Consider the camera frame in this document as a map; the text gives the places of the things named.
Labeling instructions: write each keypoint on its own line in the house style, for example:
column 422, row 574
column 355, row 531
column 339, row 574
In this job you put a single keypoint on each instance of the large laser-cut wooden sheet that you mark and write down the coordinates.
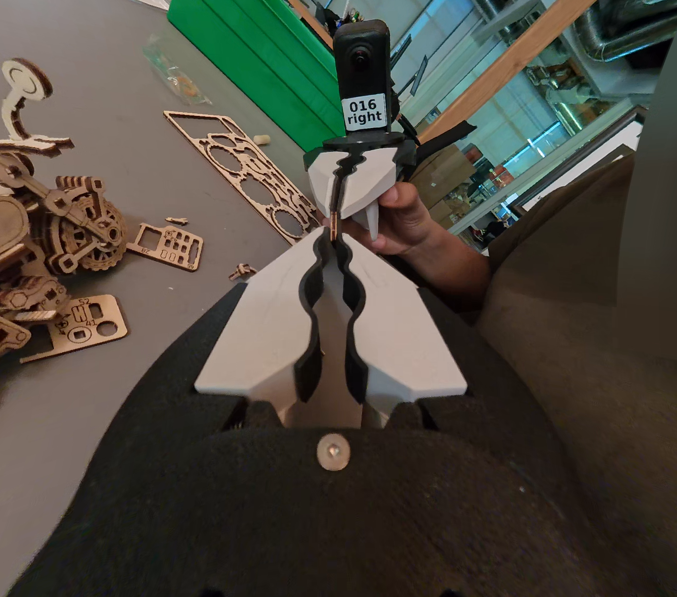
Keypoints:
column 248, row 168

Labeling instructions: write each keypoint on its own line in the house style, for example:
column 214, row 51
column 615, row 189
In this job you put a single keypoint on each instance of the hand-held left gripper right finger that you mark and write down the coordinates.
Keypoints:
column 407, row 343

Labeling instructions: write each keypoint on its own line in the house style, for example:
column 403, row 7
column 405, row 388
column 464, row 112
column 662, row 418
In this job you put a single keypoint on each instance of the green plastic bin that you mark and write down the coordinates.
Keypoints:
column 243, row 36

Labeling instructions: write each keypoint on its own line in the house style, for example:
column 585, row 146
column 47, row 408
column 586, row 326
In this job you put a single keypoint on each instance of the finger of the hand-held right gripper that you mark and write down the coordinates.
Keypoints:
column 321, row 184
column 370, row 182

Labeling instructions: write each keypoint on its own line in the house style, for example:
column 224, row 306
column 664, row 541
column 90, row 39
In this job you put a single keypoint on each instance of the large cardboard box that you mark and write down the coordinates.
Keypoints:
column 444, row 174

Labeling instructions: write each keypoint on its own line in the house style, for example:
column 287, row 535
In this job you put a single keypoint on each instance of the framed marker sign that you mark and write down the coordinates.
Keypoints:
column 571, row 168

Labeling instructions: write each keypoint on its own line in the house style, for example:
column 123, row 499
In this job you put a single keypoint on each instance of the person's right hand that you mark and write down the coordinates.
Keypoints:
column 407, row 221

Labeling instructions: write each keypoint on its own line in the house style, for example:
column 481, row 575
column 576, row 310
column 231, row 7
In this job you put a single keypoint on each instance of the tiny wooden offcut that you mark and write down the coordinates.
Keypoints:
column 177, row 221

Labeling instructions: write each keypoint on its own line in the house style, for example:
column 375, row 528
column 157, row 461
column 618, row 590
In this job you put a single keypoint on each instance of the small punched wooden sheet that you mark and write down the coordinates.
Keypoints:
column 169, row 248

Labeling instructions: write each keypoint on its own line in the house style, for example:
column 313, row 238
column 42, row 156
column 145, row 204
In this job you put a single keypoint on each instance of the small white wax piece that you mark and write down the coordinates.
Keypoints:
column 261, row 138

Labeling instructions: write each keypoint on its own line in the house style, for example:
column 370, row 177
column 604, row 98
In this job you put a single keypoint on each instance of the black office chair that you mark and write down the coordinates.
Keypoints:
column 449, row 134

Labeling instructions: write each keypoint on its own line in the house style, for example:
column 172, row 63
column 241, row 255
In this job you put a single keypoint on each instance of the grey desk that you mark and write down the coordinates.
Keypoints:
column 106, row 78

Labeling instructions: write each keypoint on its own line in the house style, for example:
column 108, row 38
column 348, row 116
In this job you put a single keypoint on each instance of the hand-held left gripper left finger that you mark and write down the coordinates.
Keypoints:
column 248, row 338

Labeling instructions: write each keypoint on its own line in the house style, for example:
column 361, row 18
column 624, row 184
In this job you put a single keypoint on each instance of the thin wooden part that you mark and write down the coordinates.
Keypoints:
column 334, row 226

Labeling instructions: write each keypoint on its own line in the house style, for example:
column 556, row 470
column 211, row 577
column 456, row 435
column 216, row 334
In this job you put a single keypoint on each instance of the numbered punched wooden sheet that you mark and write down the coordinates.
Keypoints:
column 100, row 327

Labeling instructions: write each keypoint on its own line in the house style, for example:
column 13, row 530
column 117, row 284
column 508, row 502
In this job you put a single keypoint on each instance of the clear plastic parts bag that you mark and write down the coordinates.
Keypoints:
column 177, row 73

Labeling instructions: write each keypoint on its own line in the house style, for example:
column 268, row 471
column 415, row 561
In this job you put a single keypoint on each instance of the wooden crank part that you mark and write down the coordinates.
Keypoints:
column 243, row 272

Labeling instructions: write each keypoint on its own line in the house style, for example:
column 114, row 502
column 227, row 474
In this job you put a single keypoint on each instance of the person's brown clothing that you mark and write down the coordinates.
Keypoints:
column 555, row 301

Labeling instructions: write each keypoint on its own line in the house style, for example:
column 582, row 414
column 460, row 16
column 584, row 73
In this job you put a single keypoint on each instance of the wooden motorcycle model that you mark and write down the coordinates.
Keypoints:
column 79, row 232

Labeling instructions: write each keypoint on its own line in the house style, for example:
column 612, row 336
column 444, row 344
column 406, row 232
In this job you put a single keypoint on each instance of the wooden ceiling beam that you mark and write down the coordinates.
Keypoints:
column 529, row 36

